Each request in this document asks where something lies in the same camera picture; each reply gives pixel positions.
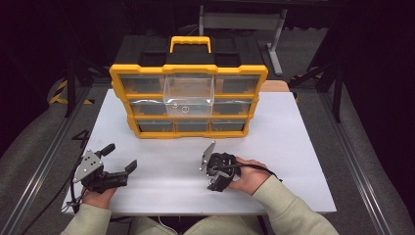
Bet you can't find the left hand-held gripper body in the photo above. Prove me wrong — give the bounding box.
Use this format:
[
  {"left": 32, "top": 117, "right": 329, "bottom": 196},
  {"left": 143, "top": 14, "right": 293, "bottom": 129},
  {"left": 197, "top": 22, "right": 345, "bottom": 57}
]
[{"left": 72, "top": 150, "right": 129, "bottom": 194}]

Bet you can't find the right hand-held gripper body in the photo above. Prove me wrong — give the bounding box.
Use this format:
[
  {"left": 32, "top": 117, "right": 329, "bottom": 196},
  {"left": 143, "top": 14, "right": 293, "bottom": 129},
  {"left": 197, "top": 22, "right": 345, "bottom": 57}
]
[{"left": 199, "top": 140, "right": 242, "bottom": 193}]

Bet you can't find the clear plastic drawer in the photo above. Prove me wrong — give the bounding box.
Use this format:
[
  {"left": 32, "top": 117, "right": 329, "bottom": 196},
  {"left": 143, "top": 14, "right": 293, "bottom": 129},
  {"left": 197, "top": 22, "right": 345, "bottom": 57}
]
[{"left": 162, "top": 72, "right": 216, "bottom": 118}]

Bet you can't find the yellow black drawer organizer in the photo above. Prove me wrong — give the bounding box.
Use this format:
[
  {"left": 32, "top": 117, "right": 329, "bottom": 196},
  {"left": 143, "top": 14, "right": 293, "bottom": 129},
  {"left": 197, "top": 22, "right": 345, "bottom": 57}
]
[{"left": 109, "top": 35, "right": 269, "bottom": 140}]

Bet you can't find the person's right hand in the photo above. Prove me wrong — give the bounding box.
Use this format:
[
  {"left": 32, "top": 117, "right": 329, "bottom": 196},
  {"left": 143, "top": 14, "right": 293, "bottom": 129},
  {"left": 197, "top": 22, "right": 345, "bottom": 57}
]
[{"left": 228, "top": 157, "right": 274, "bottom": 197}]

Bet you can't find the person's left hand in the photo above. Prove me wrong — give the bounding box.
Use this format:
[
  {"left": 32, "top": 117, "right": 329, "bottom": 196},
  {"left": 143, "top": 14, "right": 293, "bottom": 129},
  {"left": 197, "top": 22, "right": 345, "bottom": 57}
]
[{"left": 81, "top": 187, "right": 118, "bottom": 210}]

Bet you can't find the person's right leg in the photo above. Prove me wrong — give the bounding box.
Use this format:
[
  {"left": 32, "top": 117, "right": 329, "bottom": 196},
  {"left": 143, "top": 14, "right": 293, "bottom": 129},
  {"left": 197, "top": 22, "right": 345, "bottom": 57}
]
[{"left": 182, "top": 214, "right": 266, "bottom": 235}]

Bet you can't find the person's leg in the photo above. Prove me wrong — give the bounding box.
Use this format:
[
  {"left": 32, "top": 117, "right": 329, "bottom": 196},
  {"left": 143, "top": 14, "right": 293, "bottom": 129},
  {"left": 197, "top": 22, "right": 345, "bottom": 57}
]
[
  {"left": 182, "top": 214, "right": 266, "bottom": 235},
  {"left": 128, "top": 215, "right": 179, "bottom": 235}
]

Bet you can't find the person's left leg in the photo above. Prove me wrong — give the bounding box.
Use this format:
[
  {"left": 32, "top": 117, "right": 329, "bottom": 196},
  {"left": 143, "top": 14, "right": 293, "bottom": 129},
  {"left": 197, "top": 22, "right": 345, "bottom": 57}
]
[{"left": 128, "top": 215, "right": 179, "bottom": 235}]

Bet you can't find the black tripod stand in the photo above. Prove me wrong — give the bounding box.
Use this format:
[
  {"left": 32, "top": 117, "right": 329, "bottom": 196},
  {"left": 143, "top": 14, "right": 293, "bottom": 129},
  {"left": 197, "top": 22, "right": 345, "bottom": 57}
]
[
  {"left": 288, "top": 57, "right": 345, "bottom": 124},
  {"left": 62, "top": 53, "right": 112, "bottom": 119}
]

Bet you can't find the set of small clear drawers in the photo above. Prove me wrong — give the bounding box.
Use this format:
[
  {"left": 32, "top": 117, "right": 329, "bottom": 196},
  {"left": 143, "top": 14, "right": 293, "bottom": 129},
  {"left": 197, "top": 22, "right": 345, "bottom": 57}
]
[{"left": 118, "top": 73, "right": 262, "bottom": 133}]

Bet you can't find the grey metal stand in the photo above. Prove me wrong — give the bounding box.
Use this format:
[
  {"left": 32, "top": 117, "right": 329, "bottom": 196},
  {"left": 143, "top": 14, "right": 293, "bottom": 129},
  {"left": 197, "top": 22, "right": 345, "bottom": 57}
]
[{"left": 198, "top": 4, "right": 289, "bottom": 77}]

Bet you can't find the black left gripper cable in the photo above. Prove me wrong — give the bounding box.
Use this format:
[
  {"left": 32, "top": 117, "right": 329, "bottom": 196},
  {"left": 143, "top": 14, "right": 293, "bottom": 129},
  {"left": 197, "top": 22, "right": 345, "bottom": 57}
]
[{"left": 19, "top": 156, "right": 86, "bottom": 235}]

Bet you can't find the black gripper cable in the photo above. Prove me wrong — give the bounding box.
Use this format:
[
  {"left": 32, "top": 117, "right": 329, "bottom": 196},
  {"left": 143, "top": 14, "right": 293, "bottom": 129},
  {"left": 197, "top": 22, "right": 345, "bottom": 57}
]
[
  {"left": 210, "top": 163, "right": 284, "bottom": 183},
  {"left": 19, "top": 156, "right": 86, "bottom": 235}
]

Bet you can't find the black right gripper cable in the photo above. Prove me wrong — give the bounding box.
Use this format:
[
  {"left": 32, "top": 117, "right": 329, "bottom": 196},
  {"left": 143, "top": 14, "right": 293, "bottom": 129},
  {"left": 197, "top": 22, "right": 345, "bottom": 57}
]
[{"left": 210, "top": 163, "right": 284, "bottom": 183}]

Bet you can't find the aluminium floor rail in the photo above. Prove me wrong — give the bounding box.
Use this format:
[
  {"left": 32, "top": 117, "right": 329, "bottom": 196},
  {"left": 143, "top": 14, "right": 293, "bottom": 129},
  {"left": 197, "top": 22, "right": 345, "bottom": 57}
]
[
  {"left": 317, "top": 91, "right": 407, "bottom": 235},
  {"left": 0, "top": 85, "right": 96, "bottom": 235}
]

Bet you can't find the thin white cable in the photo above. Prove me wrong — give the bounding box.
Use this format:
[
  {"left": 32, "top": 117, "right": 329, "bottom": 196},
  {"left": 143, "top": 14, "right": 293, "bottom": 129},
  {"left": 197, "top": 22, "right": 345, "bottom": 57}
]
[{"left": 158, "top": 215, "right": 179, "bottom": 235}]

